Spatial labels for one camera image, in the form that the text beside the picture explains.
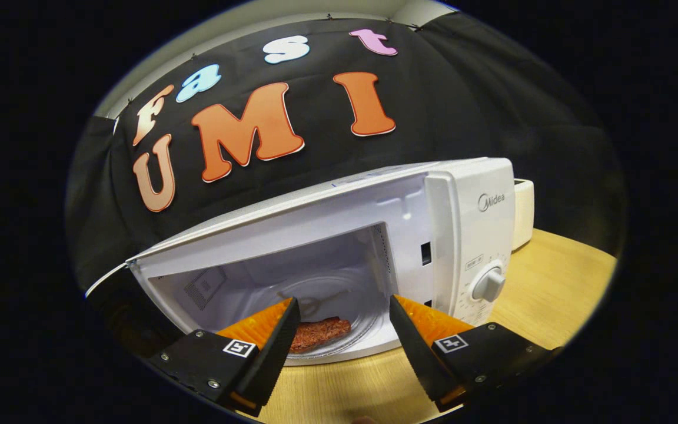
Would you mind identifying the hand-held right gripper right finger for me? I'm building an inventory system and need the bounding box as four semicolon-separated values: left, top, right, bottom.
388;294;562;413

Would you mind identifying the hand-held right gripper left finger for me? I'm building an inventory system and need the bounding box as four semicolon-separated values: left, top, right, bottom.
148;296;303;418

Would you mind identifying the raw red meat slab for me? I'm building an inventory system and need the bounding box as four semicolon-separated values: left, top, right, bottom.
288;316;352;355

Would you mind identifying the white microwave oven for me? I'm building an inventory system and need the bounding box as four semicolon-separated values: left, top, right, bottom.
85;157;517;367

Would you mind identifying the glass turntable plate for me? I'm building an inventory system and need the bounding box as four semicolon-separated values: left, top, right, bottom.
238;276;388;361

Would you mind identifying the white toaster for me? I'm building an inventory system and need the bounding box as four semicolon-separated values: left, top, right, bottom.
512;178;536;251

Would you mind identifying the black backdrop cloth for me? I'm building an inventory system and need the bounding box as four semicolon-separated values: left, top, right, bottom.
65;12;628;295

